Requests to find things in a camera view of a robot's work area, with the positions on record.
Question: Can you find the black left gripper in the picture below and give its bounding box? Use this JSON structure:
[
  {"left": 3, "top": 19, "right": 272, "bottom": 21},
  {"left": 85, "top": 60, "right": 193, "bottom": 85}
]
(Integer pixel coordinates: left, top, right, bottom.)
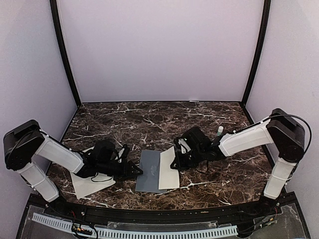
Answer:
[{"left": 97, "top": 159, "right": 143, "bottom": 182}]

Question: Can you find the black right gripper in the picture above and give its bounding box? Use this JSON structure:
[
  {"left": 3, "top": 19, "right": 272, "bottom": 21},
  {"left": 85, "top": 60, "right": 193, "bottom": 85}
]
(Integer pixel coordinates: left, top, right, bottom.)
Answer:
[{"left": 170, "top": 146, "right": 205, "bottom": 170}]

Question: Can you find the white letter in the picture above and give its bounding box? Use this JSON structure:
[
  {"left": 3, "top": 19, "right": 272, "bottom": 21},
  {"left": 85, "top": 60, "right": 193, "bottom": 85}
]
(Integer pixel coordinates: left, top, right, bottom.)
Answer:
[{"left": 159, "top": 147, "right": 180, "bottom": 190}]

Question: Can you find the blue-grey envelope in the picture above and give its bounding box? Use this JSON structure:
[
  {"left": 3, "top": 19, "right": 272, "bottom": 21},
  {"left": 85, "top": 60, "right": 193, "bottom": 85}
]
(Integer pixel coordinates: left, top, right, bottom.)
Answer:
[{"left": 135, "top": 150, "right": 167, "bottom": 194}]

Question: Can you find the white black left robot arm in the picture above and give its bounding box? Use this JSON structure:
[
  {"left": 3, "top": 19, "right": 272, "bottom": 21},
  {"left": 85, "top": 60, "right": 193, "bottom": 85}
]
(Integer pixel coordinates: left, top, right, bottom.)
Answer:
[{"left": 3, "top": 119, "right": 143, "bottom": 217}]

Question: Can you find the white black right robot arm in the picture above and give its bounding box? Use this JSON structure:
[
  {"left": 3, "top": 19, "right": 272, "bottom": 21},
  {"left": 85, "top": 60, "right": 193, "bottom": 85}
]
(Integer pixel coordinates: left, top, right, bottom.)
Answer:
[{"left": 170, "top": 108, "right": 313, "bottom": 216}]

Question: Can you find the white unfolded paper sheet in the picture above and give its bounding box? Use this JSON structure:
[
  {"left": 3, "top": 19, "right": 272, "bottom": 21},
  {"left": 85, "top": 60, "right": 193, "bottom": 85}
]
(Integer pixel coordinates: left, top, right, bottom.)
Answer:
[{"left": 69, "top": 153, "right": 116, "bottom": 199}]

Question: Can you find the green white glue stick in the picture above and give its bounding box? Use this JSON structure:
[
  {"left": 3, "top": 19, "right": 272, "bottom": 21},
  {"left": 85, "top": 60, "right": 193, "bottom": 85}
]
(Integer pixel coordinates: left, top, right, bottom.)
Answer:
[{"left": 217, "top": 126, "right": 224, "bottom": 136}]

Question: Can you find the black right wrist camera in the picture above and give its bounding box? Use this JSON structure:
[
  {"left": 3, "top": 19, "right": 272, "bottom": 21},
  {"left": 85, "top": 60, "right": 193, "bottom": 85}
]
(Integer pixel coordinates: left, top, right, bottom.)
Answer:
[{"left": 174, "top": 126, "right": 212, "bottom": 154}]

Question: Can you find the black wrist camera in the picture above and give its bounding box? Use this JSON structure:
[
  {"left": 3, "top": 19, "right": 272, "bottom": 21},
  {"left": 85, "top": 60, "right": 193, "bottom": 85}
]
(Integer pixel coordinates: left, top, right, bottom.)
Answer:
[
  {"left": 90, "top": 140, "right": 130, "bottom": 163},
  {"left": 174, "top": 126, "right": 212, "bottom": 154}
]

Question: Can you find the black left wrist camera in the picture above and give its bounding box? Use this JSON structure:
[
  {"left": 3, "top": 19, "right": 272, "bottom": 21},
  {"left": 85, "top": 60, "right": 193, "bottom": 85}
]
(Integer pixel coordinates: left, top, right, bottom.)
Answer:
[{"left": 90, "top": 140, "right": 130, "bottom": 163}]

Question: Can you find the white slotted cable duct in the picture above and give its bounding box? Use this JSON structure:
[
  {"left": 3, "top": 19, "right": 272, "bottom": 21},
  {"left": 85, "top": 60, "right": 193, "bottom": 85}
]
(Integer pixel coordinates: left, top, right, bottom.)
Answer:
[{"left": 32, "top": 213, "right": 238, "bottom": 239}]

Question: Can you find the black front table rail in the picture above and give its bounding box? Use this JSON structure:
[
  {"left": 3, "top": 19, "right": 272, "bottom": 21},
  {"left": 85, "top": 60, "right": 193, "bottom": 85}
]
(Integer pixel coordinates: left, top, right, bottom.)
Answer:
[{"left": 42, "top": 199, "right": 281, "bottom": 225}]

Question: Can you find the black left frame post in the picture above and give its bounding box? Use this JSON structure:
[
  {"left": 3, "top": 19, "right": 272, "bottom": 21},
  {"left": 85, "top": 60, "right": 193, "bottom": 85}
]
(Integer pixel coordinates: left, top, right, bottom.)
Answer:
[{"left": 49, "top": 0, "right": 82, "bottom": 107}]

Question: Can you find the black frame post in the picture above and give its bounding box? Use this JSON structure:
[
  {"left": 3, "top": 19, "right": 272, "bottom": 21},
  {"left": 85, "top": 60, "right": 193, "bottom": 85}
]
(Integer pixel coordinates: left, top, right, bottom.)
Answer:
[
  {"left": 241, "top": 0, "right": 271, "bottom": 108},
  {"left": 49, "top": 0, "right": 82, "bottom": 107}
]

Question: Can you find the black right frame post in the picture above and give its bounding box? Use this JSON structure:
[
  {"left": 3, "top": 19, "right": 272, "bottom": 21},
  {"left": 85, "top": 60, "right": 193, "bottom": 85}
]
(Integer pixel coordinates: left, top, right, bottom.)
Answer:
[{"left": 241, "top": 0, "right": 271, "bottom": 108}]

